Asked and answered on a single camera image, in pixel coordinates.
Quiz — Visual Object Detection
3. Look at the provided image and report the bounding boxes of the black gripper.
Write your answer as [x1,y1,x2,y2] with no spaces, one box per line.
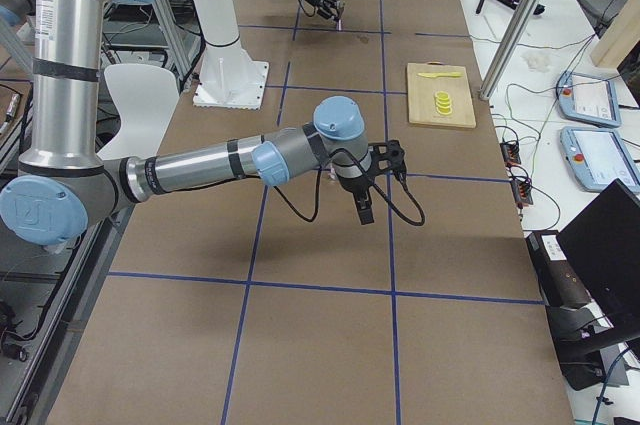
[337,174,374,224]
[304,0,344,21]

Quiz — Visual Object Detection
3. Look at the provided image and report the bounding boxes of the steel double jigger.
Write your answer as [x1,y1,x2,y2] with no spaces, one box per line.
[334,1,345,31]

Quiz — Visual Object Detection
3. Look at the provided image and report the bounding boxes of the lemon slices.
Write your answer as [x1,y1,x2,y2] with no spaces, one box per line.
[434,90,453,116]

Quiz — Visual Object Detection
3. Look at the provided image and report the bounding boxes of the wooden cutting board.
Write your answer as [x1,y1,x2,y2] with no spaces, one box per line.
[406,63,476,129]

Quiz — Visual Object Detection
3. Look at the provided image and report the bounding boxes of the yellow plastic knife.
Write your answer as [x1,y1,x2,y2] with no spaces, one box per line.
[416,71,463,79]

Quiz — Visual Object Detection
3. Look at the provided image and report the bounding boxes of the white chair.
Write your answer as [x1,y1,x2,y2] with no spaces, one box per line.
[98,63,179,161]

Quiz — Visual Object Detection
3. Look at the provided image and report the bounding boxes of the crumpled white tissue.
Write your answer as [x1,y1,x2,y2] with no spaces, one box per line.
[522,51,551,73]

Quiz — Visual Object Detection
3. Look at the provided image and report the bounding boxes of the lower teach pendant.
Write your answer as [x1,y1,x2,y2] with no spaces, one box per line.
[560,126,639,194]

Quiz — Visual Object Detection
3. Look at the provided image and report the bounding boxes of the teach pendant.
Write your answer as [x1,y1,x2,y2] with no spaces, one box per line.
[560,126,639,194]
[556,71,621,128]

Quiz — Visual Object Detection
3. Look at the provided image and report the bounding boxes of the upper teach pendant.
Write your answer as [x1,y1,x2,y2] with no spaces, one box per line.
[556,71,621,128]

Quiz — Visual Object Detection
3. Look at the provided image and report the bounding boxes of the black laptop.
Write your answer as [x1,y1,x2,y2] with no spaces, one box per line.
[558,179,639,318]

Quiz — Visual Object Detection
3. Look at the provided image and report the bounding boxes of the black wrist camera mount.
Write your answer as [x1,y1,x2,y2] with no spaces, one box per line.
[367,139,407,182]

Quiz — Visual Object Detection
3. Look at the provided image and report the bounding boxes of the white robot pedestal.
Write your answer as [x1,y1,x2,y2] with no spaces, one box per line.
[193,0,269,110]

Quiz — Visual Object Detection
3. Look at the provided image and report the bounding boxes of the aluminium frame post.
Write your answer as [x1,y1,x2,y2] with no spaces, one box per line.
[479,0,539,101]

